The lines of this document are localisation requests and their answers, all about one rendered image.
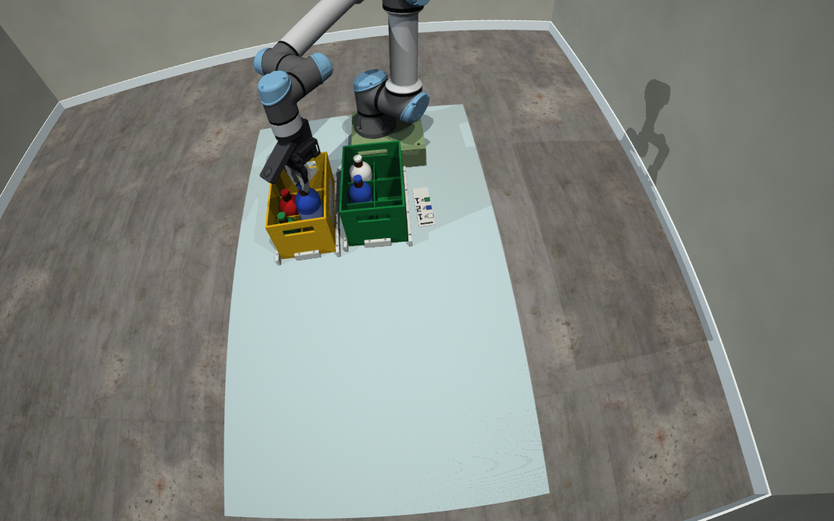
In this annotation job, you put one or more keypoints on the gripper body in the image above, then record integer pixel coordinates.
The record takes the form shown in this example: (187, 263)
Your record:
(304, 150)

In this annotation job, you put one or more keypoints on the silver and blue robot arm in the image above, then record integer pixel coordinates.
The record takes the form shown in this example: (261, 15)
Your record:
(400, 97)

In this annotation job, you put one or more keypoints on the dark green crate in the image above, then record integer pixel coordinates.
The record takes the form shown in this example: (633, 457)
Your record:
(360, 224)

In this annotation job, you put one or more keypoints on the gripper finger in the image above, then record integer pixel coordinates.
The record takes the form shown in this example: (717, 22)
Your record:
(305, 174)
(292, 175)

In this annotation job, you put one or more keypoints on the yellow crate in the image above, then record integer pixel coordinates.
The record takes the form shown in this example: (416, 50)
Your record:
(322, 237)

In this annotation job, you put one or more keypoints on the white bottle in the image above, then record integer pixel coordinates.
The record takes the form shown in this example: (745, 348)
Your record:
(360, 167)

